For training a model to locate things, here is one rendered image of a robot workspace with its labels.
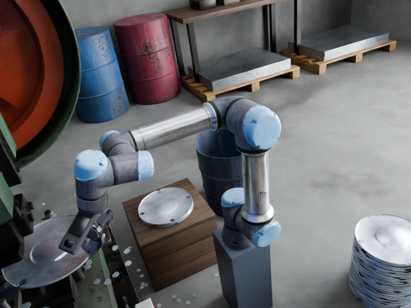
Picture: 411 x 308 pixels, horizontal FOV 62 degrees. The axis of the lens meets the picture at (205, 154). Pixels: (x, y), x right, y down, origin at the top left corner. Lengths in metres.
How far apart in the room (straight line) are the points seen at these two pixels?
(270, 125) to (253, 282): 0.81
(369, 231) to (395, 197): 0.79
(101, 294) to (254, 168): 0.61
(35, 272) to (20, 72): 0.64
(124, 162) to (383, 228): 1.24
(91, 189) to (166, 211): 0.96
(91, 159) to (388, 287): 1.35
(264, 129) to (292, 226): 1.25
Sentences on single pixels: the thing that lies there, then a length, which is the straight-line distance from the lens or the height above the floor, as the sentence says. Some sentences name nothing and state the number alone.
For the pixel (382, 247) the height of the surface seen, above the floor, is 0.33.
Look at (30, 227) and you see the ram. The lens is 1.09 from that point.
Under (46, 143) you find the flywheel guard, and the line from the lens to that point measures 1.36.
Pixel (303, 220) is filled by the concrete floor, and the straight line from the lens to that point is 2.21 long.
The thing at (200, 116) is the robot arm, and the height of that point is 1.07.
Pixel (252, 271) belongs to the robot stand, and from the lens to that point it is 1.54.
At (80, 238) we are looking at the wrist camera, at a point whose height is 0.93.
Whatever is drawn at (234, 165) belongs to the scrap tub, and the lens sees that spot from 1.95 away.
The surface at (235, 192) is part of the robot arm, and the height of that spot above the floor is 0.68.
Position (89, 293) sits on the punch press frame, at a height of 0.64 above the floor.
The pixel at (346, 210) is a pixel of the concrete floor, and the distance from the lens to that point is 2.31.
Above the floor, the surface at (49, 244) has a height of 0.79.
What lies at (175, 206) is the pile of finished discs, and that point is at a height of 0.37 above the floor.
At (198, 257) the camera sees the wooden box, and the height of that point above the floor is 0.11.
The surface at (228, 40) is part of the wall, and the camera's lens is 4.87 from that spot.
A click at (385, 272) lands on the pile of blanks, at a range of 1.67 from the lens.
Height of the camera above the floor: 1.53
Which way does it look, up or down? 32 degrees down
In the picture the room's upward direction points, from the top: 9 degrees counter-clockwise
